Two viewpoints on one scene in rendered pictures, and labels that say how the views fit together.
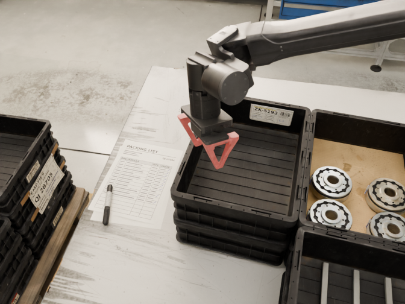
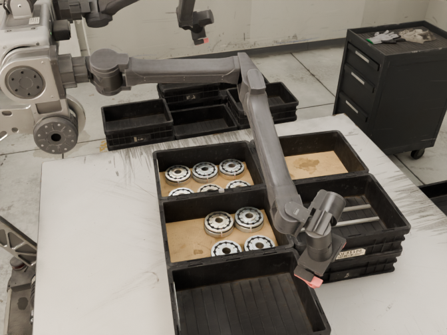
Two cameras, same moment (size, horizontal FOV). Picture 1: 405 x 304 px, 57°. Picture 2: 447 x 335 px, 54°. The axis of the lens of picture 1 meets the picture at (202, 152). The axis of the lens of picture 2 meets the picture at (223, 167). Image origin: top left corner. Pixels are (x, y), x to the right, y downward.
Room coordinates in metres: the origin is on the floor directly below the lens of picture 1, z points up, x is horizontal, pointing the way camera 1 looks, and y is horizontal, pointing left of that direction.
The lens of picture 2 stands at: (1.05, 0.51, 1.96)
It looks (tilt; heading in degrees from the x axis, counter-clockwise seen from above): 38 degrees down; 243
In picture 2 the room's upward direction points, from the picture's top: straight up
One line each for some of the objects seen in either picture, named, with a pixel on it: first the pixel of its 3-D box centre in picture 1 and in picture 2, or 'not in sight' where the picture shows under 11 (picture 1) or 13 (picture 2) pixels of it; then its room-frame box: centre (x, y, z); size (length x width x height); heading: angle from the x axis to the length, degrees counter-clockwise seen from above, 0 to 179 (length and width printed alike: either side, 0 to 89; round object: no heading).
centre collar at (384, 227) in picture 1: (393, 229); (249, 215); (0.46, -0.45, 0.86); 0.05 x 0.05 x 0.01
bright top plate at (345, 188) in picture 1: (332, 181); (226, 252); (0.61, -0.34, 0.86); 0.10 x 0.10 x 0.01
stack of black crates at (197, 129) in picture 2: not in sight; (201, 141); (0.10, -1.69, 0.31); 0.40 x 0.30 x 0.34; 170
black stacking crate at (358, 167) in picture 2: not in sight; (304, 167); (0.13, -0.59, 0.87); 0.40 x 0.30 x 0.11; 165
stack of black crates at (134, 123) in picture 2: not in sight; (140, 144); (0.50, -1.76, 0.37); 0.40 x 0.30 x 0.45; 170
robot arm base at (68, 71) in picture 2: not in sight; (70, 70); (0.93, -0.62, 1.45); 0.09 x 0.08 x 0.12; 80
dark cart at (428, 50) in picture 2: not in sight; (390, 98); (-1.22, -1.39, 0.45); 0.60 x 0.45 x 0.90; 170
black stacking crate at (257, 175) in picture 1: (245, 162); (243, 311); (0.67, -0.12, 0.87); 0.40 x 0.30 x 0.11; 165
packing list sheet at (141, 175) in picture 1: (137, 180); not in sight; (0.74, 0.20, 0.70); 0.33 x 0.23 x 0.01; 170
